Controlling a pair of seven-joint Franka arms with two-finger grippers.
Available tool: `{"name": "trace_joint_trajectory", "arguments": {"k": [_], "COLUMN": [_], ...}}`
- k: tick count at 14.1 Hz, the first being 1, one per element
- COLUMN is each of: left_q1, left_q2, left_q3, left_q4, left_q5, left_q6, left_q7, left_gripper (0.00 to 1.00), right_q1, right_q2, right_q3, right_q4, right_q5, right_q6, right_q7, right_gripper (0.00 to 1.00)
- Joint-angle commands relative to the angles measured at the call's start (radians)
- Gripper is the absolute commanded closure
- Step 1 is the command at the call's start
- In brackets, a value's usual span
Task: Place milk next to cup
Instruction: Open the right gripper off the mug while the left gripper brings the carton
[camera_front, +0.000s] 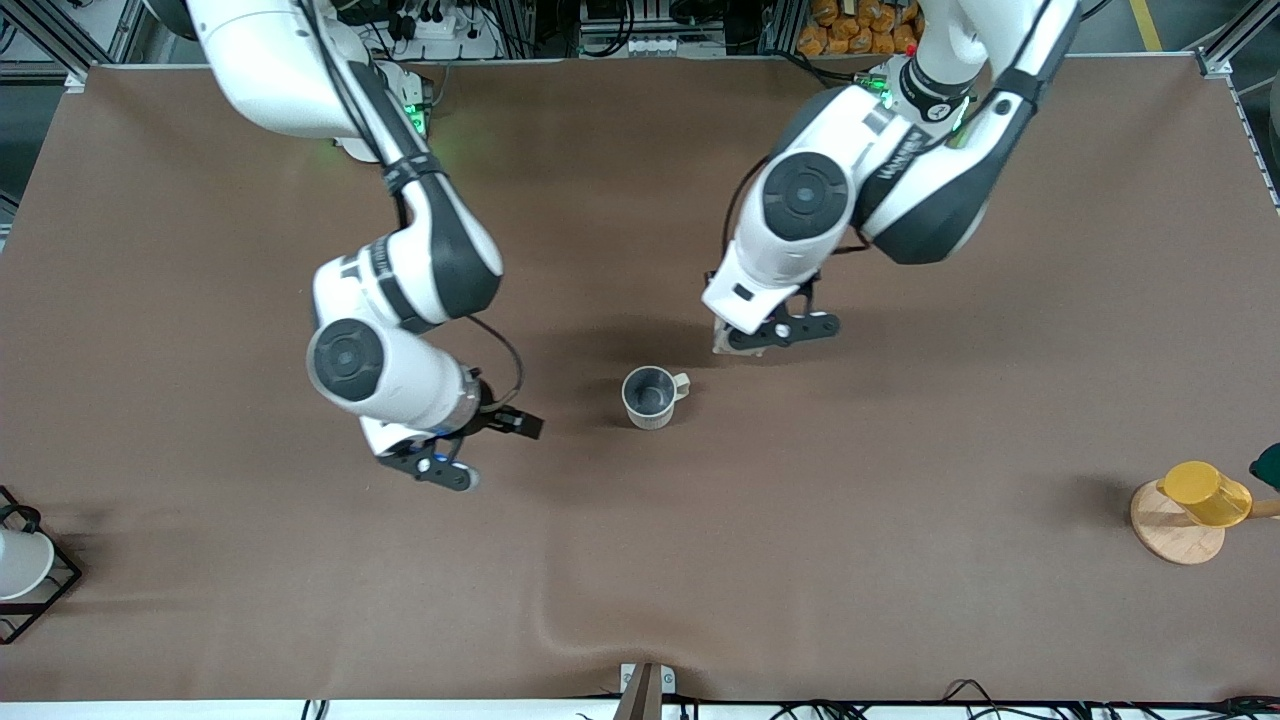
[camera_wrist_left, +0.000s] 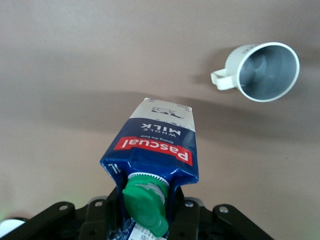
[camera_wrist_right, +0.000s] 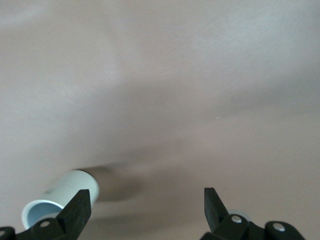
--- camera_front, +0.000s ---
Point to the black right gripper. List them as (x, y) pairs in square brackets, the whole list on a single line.
[(489, 415)]

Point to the cream ceramic mug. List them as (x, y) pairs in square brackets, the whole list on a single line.
[(650, 395)]

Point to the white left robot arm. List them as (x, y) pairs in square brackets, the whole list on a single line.
[(805, 195)]

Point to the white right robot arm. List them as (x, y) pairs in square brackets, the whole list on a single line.
[(345, 360)]

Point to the white cup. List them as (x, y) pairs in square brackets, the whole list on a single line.
[(20, 565)]

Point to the round wooden cup stand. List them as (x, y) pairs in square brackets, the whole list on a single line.
[(1170, 538)]

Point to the yellow plastic cup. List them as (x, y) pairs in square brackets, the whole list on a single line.
[(1205, 495)]

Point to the dark green cup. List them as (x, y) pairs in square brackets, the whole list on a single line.
[(1270, 468)]

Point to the white power strip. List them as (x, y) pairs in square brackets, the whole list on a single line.
[(440, 32)]

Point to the small white socket strip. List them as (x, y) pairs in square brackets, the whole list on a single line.
[(655, 45)]

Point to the orange snack packets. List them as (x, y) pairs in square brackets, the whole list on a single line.
[(850, 30)]

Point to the grey metal table bracket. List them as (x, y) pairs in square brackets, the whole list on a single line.
[(668, 680)]

